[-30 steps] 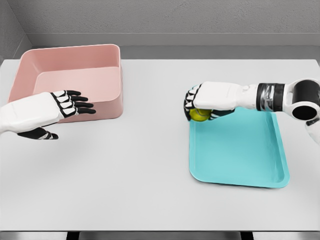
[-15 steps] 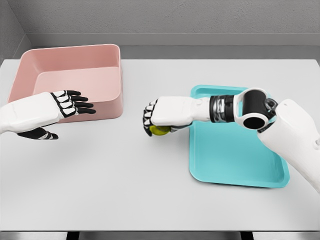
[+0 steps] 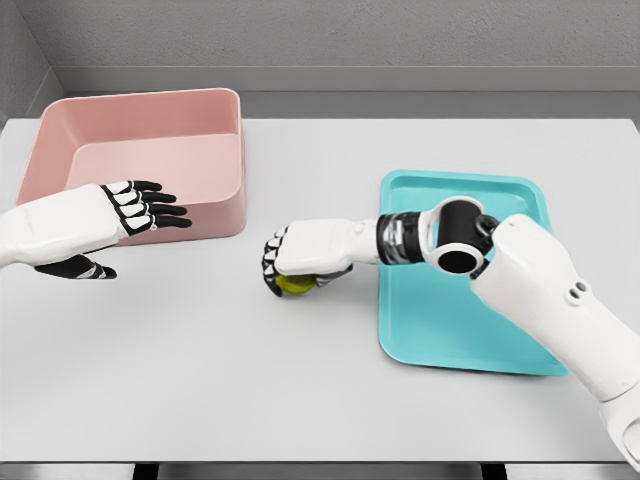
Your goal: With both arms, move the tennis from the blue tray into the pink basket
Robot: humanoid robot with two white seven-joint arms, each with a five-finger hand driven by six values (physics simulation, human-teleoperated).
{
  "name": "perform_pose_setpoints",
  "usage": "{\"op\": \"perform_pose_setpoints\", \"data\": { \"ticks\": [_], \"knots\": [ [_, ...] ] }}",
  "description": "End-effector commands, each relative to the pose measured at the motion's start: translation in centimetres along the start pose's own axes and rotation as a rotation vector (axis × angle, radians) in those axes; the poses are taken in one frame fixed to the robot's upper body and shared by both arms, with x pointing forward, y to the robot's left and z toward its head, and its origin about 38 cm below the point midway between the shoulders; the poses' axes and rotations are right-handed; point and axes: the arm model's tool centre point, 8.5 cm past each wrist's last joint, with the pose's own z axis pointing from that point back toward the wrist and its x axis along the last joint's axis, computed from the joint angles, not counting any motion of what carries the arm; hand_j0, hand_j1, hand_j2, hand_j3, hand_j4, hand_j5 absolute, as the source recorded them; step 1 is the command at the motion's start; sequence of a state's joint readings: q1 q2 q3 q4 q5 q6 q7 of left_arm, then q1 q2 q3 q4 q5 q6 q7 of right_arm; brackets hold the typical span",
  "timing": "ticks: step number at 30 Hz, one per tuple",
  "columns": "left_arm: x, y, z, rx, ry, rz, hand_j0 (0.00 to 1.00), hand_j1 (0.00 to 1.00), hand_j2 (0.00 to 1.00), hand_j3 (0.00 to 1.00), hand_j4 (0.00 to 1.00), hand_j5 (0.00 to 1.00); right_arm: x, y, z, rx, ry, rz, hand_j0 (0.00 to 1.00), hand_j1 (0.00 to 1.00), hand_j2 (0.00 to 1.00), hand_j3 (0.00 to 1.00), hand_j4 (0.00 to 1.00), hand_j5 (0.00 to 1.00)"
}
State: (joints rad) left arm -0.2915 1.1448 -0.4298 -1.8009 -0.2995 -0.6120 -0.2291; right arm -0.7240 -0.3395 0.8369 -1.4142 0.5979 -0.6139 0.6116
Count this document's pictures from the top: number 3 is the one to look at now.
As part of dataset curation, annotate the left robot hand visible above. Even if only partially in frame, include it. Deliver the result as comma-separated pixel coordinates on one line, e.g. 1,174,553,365
28,180,194,281

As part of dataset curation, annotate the pink basket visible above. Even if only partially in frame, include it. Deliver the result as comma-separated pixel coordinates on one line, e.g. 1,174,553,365
14,87,247,248

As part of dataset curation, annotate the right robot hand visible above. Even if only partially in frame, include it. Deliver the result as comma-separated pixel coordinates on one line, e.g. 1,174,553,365
259,217,359,299

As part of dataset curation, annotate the yellow-green tennis ball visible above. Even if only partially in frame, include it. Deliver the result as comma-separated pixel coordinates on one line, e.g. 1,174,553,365
275,273,317,298

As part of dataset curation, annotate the blue tray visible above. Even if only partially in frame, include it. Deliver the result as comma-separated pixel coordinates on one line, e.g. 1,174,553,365
377,169,570,378

